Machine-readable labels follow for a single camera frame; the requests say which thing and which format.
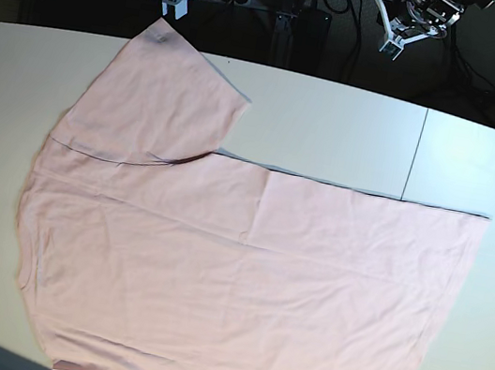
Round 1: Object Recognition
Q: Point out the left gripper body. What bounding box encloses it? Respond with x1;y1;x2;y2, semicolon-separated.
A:
390;0;450;40

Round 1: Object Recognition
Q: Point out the pink T-shirt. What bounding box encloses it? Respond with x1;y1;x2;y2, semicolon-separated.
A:
17;20;489;370

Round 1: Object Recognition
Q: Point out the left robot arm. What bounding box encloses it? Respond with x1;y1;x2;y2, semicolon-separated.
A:
386;0;495;39

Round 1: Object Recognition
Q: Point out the black power adapter box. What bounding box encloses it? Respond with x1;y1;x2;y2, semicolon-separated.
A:
295;8;332;42

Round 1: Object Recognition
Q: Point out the metal table leg column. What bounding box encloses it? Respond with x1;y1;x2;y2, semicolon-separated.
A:
268;13;293;69

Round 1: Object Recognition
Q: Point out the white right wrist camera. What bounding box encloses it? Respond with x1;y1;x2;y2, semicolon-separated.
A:
161;0;188;20

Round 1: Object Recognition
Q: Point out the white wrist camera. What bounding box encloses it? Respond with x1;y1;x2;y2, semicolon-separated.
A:
379;38;403;61
161;0;188;20

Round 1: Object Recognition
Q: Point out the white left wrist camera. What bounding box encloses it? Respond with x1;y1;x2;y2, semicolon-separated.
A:
379;38;403;61

